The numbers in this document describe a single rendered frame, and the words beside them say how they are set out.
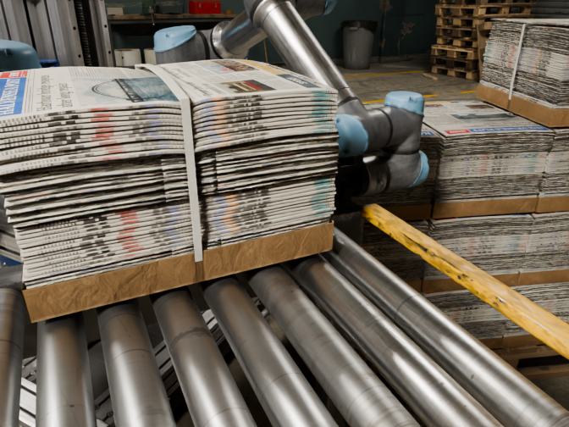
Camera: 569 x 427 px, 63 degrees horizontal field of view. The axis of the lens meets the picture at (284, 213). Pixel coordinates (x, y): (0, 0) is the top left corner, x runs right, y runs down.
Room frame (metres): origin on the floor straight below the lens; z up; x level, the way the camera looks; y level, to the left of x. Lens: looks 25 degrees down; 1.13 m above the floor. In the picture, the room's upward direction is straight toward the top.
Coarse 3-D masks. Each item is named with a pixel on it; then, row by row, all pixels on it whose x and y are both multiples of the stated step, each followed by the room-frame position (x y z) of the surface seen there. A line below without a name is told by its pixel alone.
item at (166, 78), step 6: (138, 66) 0.71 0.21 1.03; (144, 66) 0.66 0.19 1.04; (150, 66) 0.63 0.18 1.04; (156, 66) 0.62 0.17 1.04; (156, 72) 0.58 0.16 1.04; (162, 72) 0.58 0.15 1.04; (162, 78) 0.55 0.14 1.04; (168, 78) 0.55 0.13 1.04; (168, 84) 0.52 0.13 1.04; (174, 84) 0.53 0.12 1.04; (174, 90) 0.50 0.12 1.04; (180, 90) 0.51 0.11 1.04; (180, 96) 0.49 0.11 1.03; (186, 96) 0.49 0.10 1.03
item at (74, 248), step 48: (0, 96) 0.49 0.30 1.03; (48, 96) 0.49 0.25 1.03; (96, 96) 0.50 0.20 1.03; (144, 96) 0.50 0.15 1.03; (0, 144) 0.41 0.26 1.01; (48, 144) 0.42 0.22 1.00; (96, 144) 0.44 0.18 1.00; (144, 144) 0.46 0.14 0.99; (0, 192) 0.40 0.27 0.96; (48, 192) 0.42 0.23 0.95; (96, 192) 0.44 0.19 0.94; (144, 192) 0.46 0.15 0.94; (48, 240) 0.42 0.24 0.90; (96, 240) 0.44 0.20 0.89; (144, 240) 0.46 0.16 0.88
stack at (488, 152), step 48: (432, 144) 1.07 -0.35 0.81; (480, 144) 1.09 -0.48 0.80; (528, 144) 1.11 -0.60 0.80; (384, 192) 1.06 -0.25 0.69; (432, 192) 1.08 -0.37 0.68; (480, 192) 1.10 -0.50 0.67; (528, 192) 1.11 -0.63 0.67; (384, 240) 1.06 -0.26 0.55; (480, 240) 1.10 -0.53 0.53; (528, 240) 1.12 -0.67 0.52; (528, 288) 1.12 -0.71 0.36; (480, 336) 1.10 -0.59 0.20; (384, 384) 1.09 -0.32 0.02
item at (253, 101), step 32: (160, 64) 0.75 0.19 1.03; (192, 64) 0.74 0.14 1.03; (224, 64) 0.72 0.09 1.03; (256, 64) 0.72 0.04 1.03; (224, 96) 0.50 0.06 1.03; (256, 96) 0.51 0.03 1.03; (288, 96) 0.53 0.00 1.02; (320, 96) 0.55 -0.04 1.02; (224, 128) 0.50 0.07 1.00; (256, 128) 0.51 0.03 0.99; (288, 128) 0.53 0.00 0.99; (320, 128) 0.55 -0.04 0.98; (224, 160) 0.50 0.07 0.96; (256, 160) 0.51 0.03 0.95; (288, 160) 0.53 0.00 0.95; (320, 160) 0.55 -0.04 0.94; (224, 192) 0.50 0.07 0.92; (256, 192) 0.52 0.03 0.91; (288, 192) 0.54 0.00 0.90; (320, 192) 0.55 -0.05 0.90; (224, 224) 0.50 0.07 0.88; (256, 224) 0.52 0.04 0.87; (288, 224) 0.54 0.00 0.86; (320, 224) 0.56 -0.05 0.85
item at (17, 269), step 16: (336, 208) 0.72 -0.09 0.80; (352, 208) 0.72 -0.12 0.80; (336, 224) 0.69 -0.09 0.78; (352, 224) 0.70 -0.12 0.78; (352, 240) 0.71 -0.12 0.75; (0, 272) 0.52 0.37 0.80; (16, 272) 0.52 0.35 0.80; (288, 272) 0.65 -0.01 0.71; (16, 288) 0.49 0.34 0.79; (192, 288) 0.59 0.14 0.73; (144, 304) 0.55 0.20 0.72; (96, 320) 0.53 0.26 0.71; (144, 320) 0.55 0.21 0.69; (32, 336) 0.49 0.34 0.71; (96, 336) 0.52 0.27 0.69; (32, 352) 0.49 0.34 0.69
